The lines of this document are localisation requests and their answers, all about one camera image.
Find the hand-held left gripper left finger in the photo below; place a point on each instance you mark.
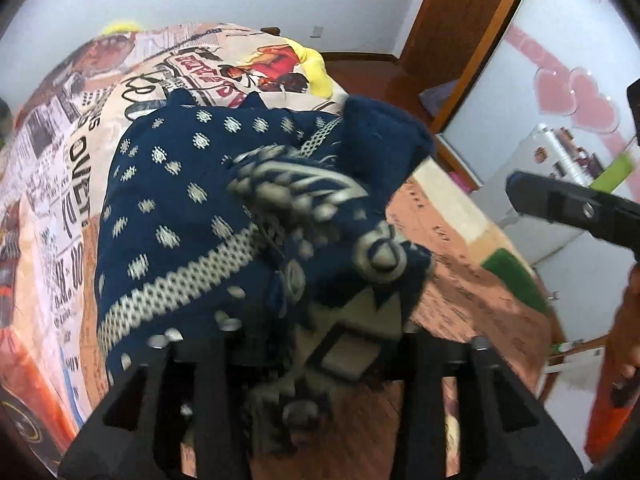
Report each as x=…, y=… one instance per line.
x=215, y=395

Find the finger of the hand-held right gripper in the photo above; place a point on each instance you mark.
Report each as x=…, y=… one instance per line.
x=565, y=202

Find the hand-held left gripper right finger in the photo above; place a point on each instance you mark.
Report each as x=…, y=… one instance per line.
x=425, y=400

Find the navy patterned sweater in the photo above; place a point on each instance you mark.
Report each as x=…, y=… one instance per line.
x=175, y=200

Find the person's right hand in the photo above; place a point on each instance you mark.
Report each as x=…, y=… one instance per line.
x=629, y=330

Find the white refrigerator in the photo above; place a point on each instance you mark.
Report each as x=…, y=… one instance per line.
x=525, y=180

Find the glass door with pink hearts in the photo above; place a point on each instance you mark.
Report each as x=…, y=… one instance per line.
x=550, y=35

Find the grey mat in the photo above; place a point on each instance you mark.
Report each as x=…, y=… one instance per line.
x=440, y=97

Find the wooden door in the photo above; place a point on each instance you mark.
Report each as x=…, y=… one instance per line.
x=450, y=25

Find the printed blanket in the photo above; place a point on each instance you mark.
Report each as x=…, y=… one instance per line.
x=50, y=185

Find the yellow pillow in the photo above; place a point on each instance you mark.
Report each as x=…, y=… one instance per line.
x=315, y=70
x=120, y=26

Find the white wall outlet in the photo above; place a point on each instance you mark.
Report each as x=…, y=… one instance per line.
x=316, y=31

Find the wooden bed post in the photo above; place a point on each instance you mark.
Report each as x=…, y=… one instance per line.
x=272, y=31

